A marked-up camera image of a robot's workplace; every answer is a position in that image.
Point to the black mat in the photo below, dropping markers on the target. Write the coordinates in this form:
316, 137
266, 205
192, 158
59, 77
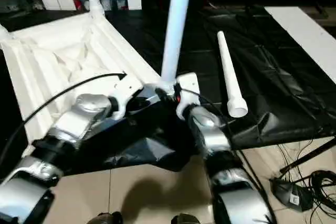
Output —
262, 51

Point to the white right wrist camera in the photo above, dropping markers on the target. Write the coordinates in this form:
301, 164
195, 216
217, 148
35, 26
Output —
187, 82

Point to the white flat board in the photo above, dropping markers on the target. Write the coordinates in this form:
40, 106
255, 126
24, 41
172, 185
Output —
302, 30

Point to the black box with label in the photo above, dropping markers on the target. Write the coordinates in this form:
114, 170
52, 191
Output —
288, 192

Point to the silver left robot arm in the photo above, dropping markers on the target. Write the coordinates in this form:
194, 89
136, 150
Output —
73, 121

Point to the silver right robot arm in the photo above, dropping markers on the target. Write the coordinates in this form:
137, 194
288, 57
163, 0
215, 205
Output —
210, 129

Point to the white plastic table top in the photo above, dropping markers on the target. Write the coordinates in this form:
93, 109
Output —
52, 51

